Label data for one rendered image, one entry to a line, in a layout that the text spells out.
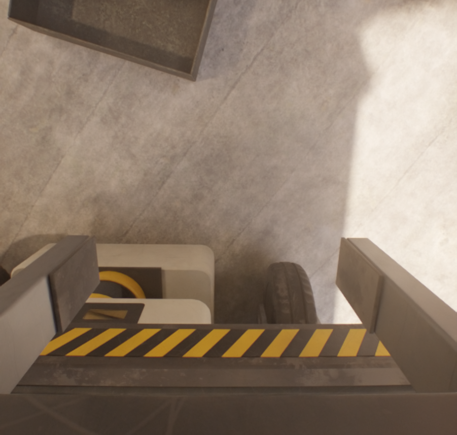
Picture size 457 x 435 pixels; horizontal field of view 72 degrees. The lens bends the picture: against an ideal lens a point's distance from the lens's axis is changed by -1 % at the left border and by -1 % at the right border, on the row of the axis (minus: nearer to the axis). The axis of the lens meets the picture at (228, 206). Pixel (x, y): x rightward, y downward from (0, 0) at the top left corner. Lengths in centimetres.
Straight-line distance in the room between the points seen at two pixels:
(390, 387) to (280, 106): 38
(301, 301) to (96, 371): 26
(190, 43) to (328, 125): 24
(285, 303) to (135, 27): 43
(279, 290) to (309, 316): 5
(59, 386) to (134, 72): 41
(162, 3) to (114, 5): 7
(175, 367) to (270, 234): 34
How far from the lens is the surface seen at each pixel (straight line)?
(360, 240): 17
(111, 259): 46
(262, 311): 49
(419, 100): 59
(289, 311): 43
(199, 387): 26
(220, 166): 51
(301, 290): 44
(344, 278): 16
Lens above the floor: 50
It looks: 74 degrees down
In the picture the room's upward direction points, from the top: 176 degrees clockwise
